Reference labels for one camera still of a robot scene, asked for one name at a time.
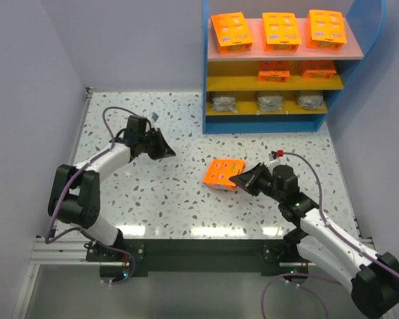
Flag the orange scrub daddy box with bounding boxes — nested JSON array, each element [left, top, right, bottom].
[[305, 9, 347, 51], [203, 159, 246, 191]]

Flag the bagged silver sponges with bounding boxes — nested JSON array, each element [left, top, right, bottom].
[[209, 91, 237, 113], [256, 91, 284, 112], [296, 90, 324, 110]]

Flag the orange Scrub Mommy box bottom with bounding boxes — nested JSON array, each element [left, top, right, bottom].
[[258, 60, 290, 82]]

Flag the orange scrub mommy box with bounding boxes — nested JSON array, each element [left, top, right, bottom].
[[258, 60, 290, 82], [301, 60, 337, 79]]

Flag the orange Scrub Mommy box top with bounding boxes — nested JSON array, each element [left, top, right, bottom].
[[301, 60, 337, 79]]

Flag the orange sponge box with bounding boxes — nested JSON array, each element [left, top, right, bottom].
[[211, 12, 253, 54], [262, 12, 302, 53]]

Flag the orange Scrub Daddy box top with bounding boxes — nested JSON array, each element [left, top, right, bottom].
[[305, 9, 347, 51]]

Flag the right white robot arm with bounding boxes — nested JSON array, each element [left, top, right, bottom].
[[230, 163, 399, 318]]

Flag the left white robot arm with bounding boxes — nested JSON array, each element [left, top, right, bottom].
[[48, 114, 176, 251]]

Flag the blue pink yellow shelf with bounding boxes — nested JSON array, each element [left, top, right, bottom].
[[202, 1, 386, 134]]

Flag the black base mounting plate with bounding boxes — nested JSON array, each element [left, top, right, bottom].
[[84, 239, 309, 279]]

